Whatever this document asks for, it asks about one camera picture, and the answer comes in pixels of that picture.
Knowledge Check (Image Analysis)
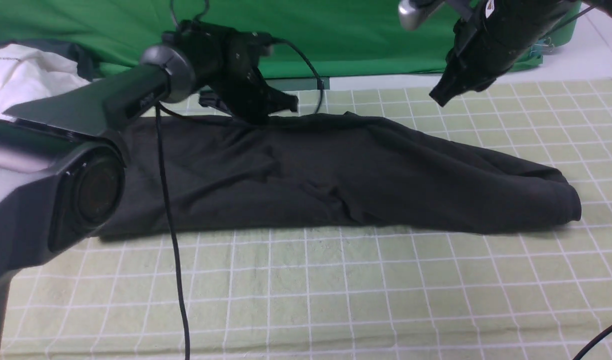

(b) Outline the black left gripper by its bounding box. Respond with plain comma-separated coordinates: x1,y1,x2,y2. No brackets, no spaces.
178,20,299,125

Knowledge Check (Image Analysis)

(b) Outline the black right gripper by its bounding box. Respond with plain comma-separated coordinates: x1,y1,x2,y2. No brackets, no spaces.
429,20,517,107

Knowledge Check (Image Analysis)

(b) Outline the dark gray long-sleeve shirt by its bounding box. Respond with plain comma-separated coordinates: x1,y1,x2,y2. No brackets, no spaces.
98,112,583,238

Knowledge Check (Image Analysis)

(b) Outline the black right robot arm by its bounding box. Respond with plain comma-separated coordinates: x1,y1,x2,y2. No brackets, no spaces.
429,0,575,107

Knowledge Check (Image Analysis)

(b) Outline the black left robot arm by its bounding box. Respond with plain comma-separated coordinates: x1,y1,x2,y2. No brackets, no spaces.
0,18,299,346

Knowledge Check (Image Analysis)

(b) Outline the crumpled white shirt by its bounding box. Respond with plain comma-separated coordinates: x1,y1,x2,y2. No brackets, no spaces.
0,44,91,121

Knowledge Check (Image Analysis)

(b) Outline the blue binder clip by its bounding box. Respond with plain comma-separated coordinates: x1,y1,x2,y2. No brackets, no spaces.
528,38,556,59

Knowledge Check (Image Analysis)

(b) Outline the green backdrop cloth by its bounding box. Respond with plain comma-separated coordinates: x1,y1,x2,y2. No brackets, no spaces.
0,0,584,81

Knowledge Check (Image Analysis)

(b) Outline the light green checkered tablecloth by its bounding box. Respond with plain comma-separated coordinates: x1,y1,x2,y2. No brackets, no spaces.
0,78,612,360

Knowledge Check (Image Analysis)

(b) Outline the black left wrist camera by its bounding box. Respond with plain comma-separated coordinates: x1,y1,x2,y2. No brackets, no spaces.
239,31,286,57

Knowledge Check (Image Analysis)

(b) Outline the dark green metal frame base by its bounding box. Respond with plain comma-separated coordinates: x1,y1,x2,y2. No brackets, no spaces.
265,77,319,92

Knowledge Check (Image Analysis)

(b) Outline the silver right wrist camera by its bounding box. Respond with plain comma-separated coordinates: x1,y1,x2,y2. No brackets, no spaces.
397,0,446,31

